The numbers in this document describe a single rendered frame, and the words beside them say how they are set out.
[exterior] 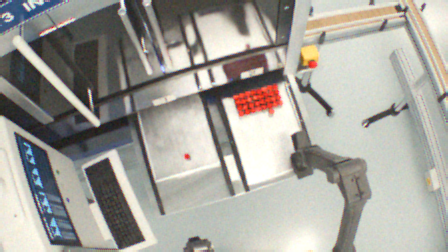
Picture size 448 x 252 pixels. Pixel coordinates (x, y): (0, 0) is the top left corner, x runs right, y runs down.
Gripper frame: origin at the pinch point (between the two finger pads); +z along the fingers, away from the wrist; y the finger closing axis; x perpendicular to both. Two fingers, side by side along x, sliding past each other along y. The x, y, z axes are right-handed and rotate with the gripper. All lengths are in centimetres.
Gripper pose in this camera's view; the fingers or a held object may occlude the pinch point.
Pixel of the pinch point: (299, 168)
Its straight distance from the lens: 181.3
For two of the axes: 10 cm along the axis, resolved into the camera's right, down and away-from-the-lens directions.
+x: -9.6, 2.9, -0.3
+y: -2.8, -9.2, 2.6
